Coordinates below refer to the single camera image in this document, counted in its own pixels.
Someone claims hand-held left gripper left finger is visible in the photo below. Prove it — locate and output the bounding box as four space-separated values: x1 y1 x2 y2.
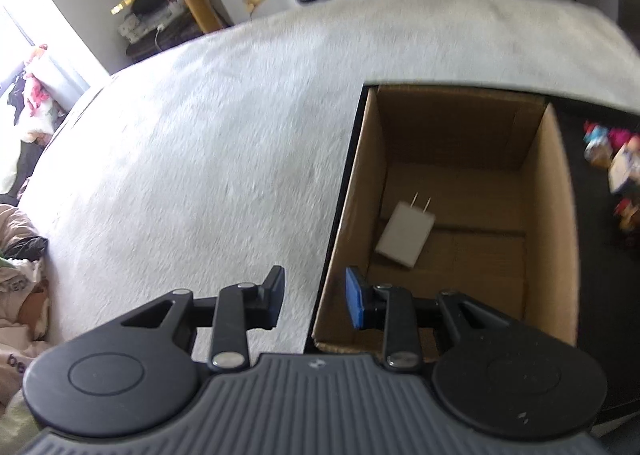
120 265 287 372

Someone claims white power strip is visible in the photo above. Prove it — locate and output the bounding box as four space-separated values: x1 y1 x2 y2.
117 0 192 44

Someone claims brown cardboard box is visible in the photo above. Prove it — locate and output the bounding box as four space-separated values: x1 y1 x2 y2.
310 85 581 357

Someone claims red toy figure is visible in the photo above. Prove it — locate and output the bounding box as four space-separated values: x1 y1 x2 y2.
614 197 640 250

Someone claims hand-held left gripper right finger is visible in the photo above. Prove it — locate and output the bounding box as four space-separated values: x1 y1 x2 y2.
345 266 521 371

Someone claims pink toy figure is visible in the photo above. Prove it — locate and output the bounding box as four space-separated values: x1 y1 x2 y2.
607 127 640 194

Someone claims colourful clothes pile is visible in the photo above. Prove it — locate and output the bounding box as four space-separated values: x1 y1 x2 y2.
0 46 67 148

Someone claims blue toy figure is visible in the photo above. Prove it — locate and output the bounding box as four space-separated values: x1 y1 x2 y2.
583 121 614 168

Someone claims pink cloth pile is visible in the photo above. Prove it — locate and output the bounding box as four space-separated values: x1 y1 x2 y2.
0 202 52 418

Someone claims black tray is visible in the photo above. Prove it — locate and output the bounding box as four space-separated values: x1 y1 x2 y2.
304 81 640 438

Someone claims white plug charger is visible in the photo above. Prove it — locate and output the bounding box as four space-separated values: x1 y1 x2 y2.
375 192 437 270

